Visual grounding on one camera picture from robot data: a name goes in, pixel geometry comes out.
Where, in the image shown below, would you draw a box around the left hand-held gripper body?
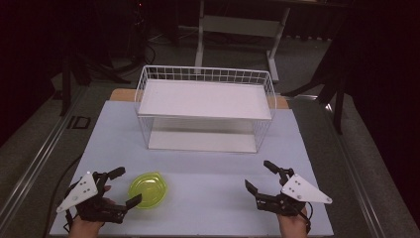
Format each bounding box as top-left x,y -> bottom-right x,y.
55,171 -> 129,224

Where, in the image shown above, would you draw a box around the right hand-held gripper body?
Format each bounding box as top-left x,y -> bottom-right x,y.
255,168 -> 334,218

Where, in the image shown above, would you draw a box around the yellow-green plastic bowl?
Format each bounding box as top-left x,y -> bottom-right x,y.
128,171 -> 168,210

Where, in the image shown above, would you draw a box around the white wire shelf rack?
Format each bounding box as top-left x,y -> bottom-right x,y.
134,64 -> 278,155

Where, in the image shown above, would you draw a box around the person's right hand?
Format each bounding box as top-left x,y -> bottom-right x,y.
276,207 -> 310,238

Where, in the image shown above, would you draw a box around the person's left hand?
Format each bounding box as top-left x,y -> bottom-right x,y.
67,184 -> 116,238

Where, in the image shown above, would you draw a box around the light blue table mat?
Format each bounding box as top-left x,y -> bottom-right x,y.
49,100 -> 335,238

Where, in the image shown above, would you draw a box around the black stand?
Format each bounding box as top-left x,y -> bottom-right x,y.
58,54 -> 91,117
282,31 -> 352,136

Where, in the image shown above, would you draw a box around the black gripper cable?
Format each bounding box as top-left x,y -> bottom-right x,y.
63,209 -> 75,234
297,200 -> 313,234

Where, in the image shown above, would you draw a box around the metal floor rail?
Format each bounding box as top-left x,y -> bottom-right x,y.
0,88 -> 87,226
324,102 -> 391,238

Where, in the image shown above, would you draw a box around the black floor cables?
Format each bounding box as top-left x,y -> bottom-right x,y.
81,41 -> 158,84

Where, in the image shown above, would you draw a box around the white metal desk frame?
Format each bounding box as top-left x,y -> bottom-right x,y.
193,0 -> 292,84

